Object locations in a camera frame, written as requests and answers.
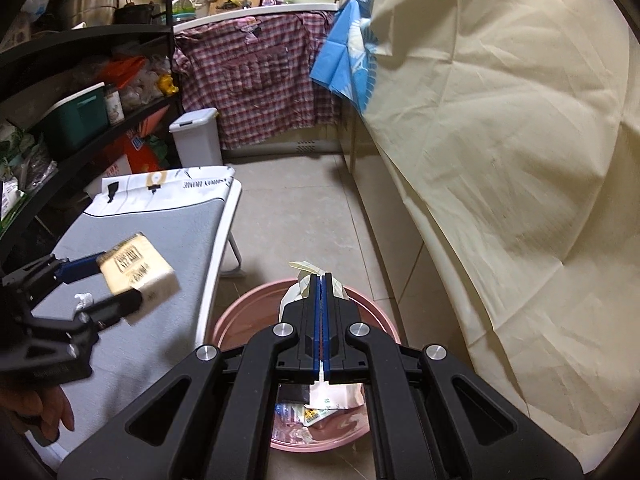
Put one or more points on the green storage box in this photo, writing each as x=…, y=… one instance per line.
x=75, y=120

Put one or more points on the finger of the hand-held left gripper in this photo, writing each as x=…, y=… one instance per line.
x=75, y=268
x=115, y=305

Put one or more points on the grey-topped low folding table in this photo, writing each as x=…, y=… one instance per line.
x=150, y=220

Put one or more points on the yellow and black wrapper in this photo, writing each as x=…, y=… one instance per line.
x=312, y=416

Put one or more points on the red plaid shirt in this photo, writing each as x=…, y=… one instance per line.
x=260, y=85

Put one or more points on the pink plastic basin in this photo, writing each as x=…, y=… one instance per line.
x=240, y=310

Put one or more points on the red printed sack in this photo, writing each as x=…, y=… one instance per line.
x=140, y=152

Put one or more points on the black shelf rack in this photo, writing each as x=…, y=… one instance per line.
x=100, y=35

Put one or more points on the white lidded bin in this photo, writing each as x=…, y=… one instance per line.
x=197, y=140

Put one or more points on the orange bag on shelf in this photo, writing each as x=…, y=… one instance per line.
x=125, y=67

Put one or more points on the person's left hand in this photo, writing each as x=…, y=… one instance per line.
x=50, y=410

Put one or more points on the cream cloth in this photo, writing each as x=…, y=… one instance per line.
x=500, y=135

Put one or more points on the yellow toy figure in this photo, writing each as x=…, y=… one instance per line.
x=167, y=85

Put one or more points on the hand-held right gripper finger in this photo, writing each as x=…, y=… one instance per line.
x=327, y=330
x=318, y=330

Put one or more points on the black cooking pot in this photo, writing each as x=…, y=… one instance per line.
x=135, y=14

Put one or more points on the beige cardboard box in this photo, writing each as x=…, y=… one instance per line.
x=140, y=265

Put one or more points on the green and white food packet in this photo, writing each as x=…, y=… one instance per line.
x=10, y=200

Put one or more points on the white labelled can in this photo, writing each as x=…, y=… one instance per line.
x=114, y=107

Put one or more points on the blue cloth with white print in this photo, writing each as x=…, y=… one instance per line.
x=335, y=60

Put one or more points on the white paper packet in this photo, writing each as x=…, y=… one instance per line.
x=292, y=295

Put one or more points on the white printed cloth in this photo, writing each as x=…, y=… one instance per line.
x=200, y=180

